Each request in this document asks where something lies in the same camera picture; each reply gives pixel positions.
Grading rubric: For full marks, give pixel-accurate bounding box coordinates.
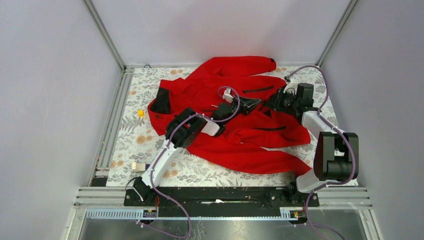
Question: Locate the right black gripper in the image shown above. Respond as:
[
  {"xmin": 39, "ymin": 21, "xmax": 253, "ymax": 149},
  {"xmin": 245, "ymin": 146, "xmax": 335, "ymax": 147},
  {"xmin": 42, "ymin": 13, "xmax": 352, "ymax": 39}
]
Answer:
[{"xmin": 263, "ymin": 88, "xmax": 299, "ymax": 113}]

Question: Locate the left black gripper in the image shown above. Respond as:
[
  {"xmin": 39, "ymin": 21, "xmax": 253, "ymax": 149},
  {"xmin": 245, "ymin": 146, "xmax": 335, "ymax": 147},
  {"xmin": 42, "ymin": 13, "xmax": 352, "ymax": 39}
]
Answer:
[{"xmin": 222, "ymin": 94, "xmax": 261, "ymax": 125}]

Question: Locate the red zip-up jacket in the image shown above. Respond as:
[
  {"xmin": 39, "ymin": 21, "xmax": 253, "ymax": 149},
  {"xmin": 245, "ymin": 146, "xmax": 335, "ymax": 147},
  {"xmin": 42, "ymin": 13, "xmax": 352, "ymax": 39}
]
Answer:
[{"xmin": 148, "ymin": 56, "xmax": 311, "ymax": 176}]

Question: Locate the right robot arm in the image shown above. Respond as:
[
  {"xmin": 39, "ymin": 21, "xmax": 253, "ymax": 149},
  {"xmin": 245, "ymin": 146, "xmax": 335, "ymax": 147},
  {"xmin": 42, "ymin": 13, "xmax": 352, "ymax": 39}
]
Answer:
[{"xmin": 266, "ymin": 83, "xmax": 359, "ymax": 206}]

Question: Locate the small yellow cube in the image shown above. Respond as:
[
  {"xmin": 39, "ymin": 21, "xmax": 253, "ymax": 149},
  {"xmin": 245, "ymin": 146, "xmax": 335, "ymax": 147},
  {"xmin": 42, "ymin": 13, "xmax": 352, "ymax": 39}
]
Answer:
[{"xmin": 137, "ymin": 109, "xmax": 145, "ymax": 118}]

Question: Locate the multicoloured block row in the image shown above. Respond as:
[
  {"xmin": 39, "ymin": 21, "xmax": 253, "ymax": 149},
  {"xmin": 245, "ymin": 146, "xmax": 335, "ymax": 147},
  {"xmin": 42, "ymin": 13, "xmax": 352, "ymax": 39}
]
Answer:
[{"xmin": 131, "ymin": 162, "xmax": 150, "ymax": 173}]

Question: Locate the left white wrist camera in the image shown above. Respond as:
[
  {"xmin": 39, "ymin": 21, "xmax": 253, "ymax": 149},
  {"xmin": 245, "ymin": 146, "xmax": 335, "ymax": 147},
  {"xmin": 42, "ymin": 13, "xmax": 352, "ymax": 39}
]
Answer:
[{"xmin": 222, "ymin": 87, "xmax": 235, "ymax": 104}]

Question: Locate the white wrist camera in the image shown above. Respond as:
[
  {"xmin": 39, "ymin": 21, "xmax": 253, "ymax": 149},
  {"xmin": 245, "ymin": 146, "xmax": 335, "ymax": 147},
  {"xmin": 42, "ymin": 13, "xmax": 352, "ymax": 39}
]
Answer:
[
  {"xmin": 283, "ymin": 75, "xmax": 299, "ymax": 95},
  {"xmin": 222, "ymin": 87, "xmax": 235, "ymax": 104}
]

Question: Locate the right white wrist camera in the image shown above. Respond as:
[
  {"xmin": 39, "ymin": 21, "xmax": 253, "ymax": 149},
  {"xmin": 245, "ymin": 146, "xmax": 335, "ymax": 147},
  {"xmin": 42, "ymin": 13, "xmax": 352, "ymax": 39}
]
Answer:
[{"xmin": 283, "ymin": 75, "xmax": 299, "ymax": 95}]

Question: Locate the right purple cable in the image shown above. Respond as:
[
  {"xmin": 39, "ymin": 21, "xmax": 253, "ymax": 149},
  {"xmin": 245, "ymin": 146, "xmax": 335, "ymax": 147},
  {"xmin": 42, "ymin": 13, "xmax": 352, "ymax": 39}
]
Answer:
[{"xmin": 284, "ymin": 65, "xmax": 357, "ymax": 240}]

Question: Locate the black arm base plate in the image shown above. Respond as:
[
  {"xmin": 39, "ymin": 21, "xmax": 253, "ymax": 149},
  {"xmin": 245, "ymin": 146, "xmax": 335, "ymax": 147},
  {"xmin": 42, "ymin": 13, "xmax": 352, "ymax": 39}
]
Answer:
[{"xmin": 123, "ymin": 186, "xmax": 320, "ymax": 218}]

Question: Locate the aluminium frame rail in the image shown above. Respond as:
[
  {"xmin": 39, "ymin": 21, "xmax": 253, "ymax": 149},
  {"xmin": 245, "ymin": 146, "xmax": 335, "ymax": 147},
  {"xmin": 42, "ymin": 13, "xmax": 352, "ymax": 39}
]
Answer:
[{"xmin": 65, "ymin": 186, "xmax": 383, "ymax": 240}]

